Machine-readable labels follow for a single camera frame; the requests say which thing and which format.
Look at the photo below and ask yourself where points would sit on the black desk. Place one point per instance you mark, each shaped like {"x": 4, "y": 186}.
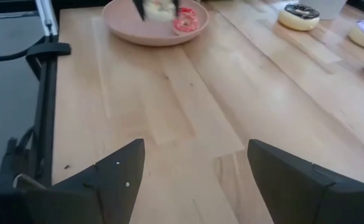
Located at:
{"x": 7, "y": 4}

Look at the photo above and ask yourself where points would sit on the small red-iced donut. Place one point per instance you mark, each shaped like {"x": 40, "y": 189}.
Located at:
{"x": 190, "y": 12}

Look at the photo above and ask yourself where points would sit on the small pink-iced donut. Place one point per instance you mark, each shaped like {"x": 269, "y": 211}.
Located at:
{"x": 181, "y": 26}

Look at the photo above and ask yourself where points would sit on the pale pink plate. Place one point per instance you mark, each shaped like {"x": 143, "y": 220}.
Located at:
{"x": 138, "y": 32}

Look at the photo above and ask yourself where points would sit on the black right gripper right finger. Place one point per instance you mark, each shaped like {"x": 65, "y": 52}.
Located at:
{"x": 293, "y": 193}

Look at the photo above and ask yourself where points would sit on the black metal table frame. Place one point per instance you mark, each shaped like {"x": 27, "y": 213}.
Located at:
{"x": 44, "y": 109}

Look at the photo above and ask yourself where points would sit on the white plant pot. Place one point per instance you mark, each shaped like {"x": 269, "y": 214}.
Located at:
{"x": 324, "y": 9}

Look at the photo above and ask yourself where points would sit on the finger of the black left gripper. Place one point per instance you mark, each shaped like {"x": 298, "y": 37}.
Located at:
{"x": 140, "y": 9}
{"x": 176, "y": 7}

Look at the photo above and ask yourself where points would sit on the small white-iced donut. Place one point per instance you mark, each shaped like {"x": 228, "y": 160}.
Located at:
{"x": 160, "y": 12}

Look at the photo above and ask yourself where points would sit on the silver aluminium bar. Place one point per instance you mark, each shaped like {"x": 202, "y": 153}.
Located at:
{"x": 46, "y": 15}

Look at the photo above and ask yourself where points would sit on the black frame bracket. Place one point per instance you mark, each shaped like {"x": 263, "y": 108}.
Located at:
{"x": 49, "y": 49}

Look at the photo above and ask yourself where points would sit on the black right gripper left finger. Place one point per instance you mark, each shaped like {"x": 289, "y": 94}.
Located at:
{"x": 116, "y": 186}

